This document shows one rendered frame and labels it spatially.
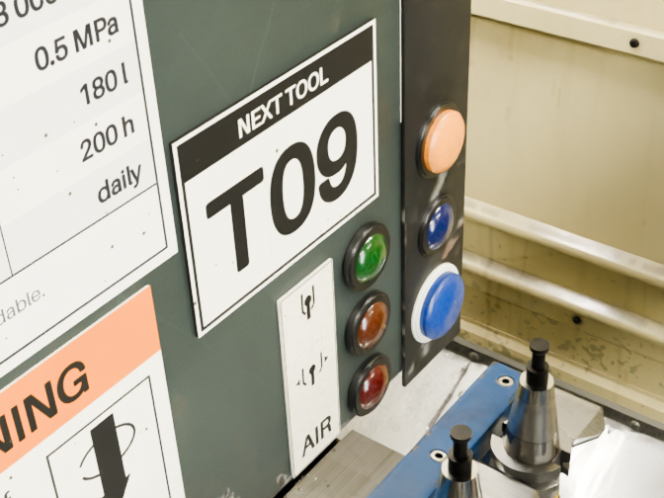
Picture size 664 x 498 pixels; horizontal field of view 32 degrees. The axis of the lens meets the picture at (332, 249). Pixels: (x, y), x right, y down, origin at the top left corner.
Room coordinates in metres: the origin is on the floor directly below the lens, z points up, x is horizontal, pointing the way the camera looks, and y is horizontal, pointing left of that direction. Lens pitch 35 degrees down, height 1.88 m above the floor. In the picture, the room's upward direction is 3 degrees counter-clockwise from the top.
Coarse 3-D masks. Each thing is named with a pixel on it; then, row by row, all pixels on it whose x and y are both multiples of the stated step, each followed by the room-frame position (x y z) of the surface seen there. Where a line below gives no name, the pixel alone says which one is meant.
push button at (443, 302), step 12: (444, 276) 0.38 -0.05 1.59; (456, 276) 0.39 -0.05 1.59; (432, 288) 0.38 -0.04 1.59; (444, 288) 0.38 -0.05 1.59; (456, 288) 0.38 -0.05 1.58; (432, 300) 0.37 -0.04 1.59; (444, 300) 0.37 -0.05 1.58; (456, 300) 0.38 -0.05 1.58; (420, 312) 0.37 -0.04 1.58; (432, 312) 0.37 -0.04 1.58; (444, 312) 0.37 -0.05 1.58; (456, 312) 0.38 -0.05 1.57; (420, 324) 0.37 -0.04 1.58; (432, 324) 0.37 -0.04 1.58; (444, 324) 0.38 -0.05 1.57; (432, 336) 0.37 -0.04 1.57
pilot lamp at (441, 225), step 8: (440, 208) 0.38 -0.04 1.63; (448, 208) 0.38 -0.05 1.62; (440, 216) 0.38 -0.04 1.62; (448, 216) 0.38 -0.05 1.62; (432, 224) 0.38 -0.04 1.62; (440, 224) 0.38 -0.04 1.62; (448, 224) 0.38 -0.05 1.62; (432, 232) 0.37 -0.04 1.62; (440, 232) 0.38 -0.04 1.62; (448, 232) 0.38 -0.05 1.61; (432, 240) 0.37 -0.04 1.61; (440, 240) 0.38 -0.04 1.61; (432, 248) 0.38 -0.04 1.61
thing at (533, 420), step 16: (528, 384) 0.64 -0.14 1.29; (528, 400) 0.63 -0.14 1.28; (544, 400) 0.63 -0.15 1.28; (512, 416) 0.64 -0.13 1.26; (528, 416) 0.63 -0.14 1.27; (544, 416) 0.63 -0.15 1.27; (512, 432) 0.63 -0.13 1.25; (528, 432) 0.62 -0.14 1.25; (544, 432) 0.62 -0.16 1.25; (512, 448) 0.63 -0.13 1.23; (528, 448) 0.62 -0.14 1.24; (544, 448) 0.62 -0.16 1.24
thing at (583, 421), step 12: (564, 396) 0.70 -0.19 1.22; (576, 396) 0.70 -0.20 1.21; (564, 408) 0.69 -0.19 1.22; (576, 408) 0.69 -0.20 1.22; (588, 408) 0.69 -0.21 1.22; (600, 408) 0.69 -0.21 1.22; (564, 420) 0.68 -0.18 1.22; (576, 420) 0.67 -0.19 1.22; (588, 420) 0.67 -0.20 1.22; (600, 420) 0.67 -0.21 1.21; (576, 432) 0.66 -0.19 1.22; (588, 432) 0.66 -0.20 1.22; (600, 432) 0.66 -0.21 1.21; (576, 444) 0.65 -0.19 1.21
